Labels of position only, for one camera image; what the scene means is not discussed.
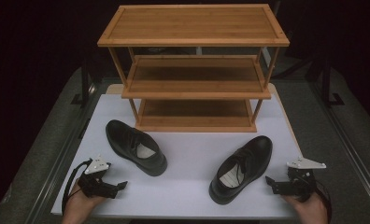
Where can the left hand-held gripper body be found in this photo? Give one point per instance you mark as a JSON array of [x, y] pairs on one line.
[[96, 185]]

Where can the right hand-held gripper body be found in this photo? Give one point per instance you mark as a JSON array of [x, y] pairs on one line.
[[298, 183]]

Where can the black leather shoe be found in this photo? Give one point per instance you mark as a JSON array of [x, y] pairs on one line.
[[254, 152], [124, 140]]

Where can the wooden three-tier shoe rack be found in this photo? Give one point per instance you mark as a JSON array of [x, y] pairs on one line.
[[192, 25]]

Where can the person's left hand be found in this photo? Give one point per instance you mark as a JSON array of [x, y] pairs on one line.
[[77, 207]]

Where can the person's right hand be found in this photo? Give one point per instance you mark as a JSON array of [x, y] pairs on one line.
[[310, 211]]

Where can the white table mat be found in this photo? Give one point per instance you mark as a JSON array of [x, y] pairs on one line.
[[186, 186]]

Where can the black metal stand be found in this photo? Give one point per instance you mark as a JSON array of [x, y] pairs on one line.
[[84, 84], [327, 87]]

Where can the aluminium frame rail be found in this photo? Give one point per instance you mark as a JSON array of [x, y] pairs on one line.
[[354, 149], [58, 165]]

